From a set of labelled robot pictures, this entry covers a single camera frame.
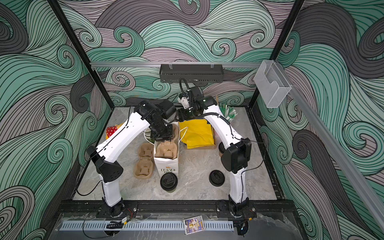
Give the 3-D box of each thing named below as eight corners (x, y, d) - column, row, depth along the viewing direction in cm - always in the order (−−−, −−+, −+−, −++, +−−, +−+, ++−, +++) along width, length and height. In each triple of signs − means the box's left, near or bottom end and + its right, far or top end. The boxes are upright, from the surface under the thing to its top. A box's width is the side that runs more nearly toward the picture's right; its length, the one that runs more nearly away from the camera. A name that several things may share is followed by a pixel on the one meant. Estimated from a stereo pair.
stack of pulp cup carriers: (136, 181, 84) (133, 177, 80) (140, 148, 98) (138, 143, 93) (153, 179, 85) (151, 175, 80) (155, 147, 99) (153, 142, 94)
